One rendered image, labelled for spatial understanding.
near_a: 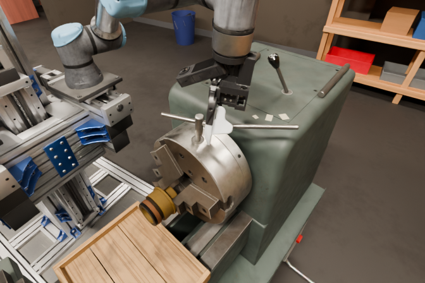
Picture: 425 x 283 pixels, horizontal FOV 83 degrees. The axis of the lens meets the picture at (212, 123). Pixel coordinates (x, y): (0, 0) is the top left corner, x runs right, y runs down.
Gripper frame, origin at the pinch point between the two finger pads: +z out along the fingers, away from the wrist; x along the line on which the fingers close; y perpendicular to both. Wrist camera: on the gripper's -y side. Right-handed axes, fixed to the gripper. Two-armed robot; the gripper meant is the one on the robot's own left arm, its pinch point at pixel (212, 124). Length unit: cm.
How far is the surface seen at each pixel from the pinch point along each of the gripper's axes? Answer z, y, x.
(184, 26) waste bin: 123, -124, 372
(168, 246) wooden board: 41.7, -7.9, -16.1
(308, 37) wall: 108, 89, 368
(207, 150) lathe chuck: 7.3, -0.3, -2.6
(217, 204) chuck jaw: 18.1, 5.1, -11.0
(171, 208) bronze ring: 20.7, -6.9, -13.8
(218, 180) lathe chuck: 11.1, 4.3, -8.4
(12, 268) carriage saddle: 41, -49, -33
